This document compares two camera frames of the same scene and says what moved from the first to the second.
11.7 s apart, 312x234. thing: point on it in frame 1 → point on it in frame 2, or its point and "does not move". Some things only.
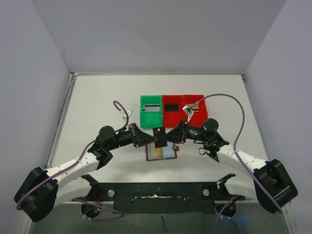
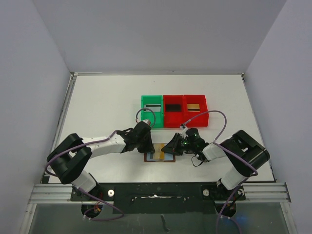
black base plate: x=159 y=198 does not move
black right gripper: x=183 y=131 → x=179 y=142
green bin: x=150 y=111 does not move
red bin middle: x=172 y=112 does not move
